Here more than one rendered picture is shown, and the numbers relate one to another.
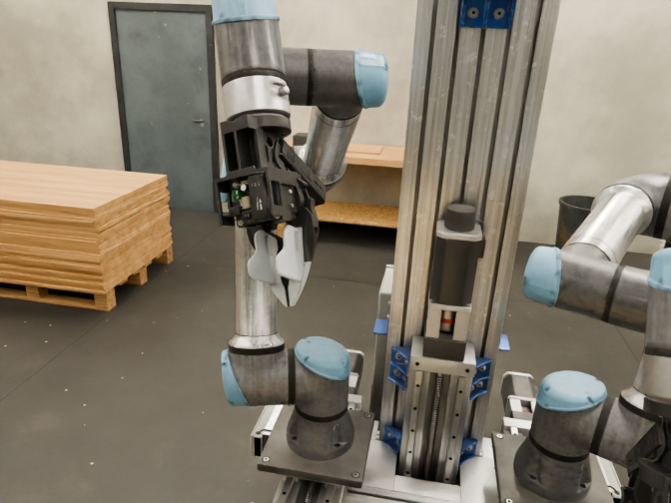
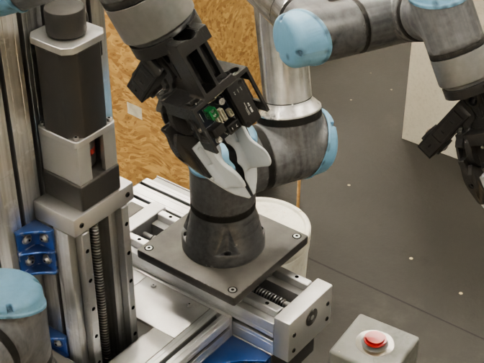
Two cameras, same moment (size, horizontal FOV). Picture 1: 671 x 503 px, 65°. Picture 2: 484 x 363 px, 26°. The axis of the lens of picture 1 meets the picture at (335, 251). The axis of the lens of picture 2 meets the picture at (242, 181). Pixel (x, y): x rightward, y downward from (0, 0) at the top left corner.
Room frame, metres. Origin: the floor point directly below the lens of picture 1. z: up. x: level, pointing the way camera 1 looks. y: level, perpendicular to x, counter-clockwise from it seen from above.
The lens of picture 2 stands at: (0.14, 0.85, 2.20)
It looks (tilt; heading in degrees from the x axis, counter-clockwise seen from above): 34 degrees down; 298
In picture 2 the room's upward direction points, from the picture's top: straight up
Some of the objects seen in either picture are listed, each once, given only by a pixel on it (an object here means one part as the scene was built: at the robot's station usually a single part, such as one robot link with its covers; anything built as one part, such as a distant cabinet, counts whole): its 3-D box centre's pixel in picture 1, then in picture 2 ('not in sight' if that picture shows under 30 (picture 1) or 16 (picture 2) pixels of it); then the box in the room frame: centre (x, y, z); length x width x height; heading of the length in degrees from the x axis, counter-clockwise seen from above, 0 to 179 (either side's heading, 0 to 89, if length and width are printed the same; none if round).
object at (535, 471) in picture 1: (555, 455); (222, 220); (0.87, -0.47, 1.09); 0.15 x 0.15 x 0.10
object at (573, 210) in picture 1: (583, 238); not in sight; (4.53, -2.22, 0.33); 0.52 x 0.52 x 0.65
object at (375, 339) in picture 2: not in sight; (374, 341); (0.57, -0.46, 0.93); 0.04 x 0.04 x 0.02
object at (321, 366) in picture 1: (319, 373); (2, 322); (0.96, 0.02, 1.20); 0.13 x 0.12 x 0.14; 98
